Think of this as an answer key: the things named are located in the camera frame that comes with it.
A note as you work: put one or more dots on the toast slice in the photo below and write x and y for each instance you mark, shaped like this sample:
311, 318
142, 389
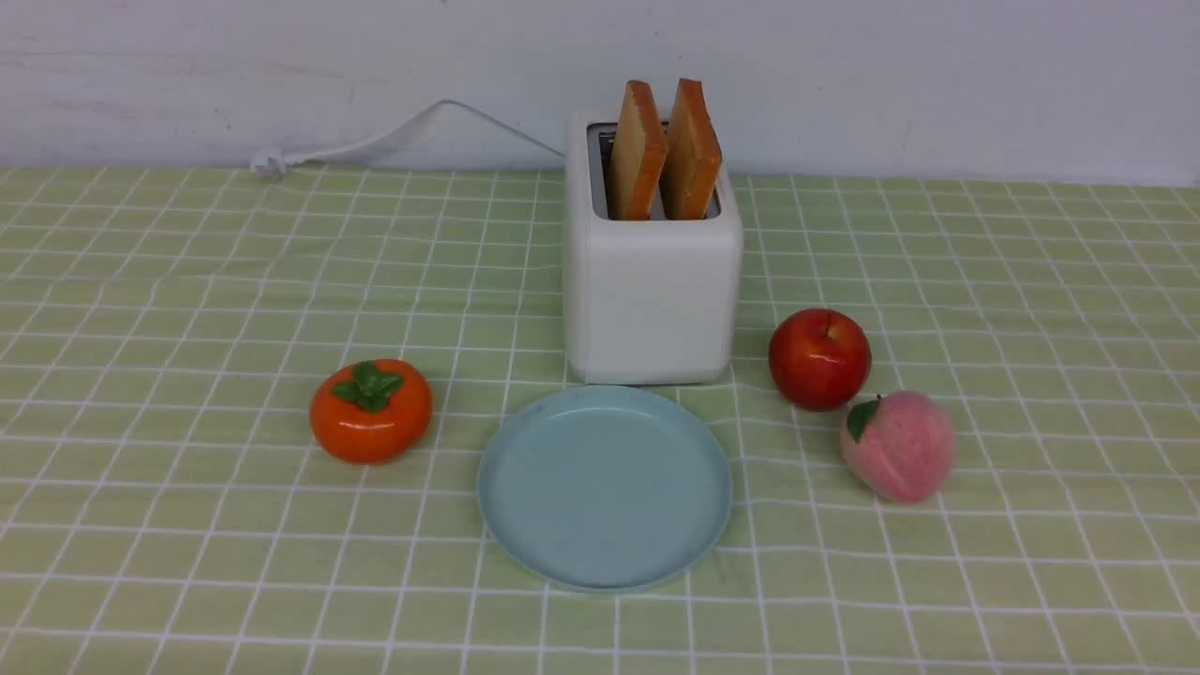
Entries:
638, 155
694, 156

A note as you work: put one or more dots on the white two-slot toaster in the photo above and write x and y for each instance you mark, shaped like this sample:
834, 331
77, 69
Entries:
644, 302

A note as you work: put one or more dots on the light blue round plate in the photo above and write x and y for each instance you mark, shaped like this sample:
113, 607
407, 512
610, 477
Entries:
605, 489

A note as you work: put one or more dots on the red apple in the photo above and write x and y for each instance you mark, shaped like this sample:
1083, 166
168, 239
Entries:
819, 359

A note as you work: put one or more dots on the orange persimmon with green leaf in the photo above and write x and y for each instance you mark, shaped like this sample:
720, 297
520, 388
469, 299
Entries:
371, 412

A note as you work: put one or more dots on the pink peach with leaf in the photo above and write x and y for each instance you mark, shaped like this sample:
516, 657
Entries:
901, 445

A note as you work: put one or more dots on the green checkered tablecloth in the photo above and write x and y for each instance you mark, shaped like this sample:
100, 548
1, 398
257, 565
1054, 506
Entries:
167, 510

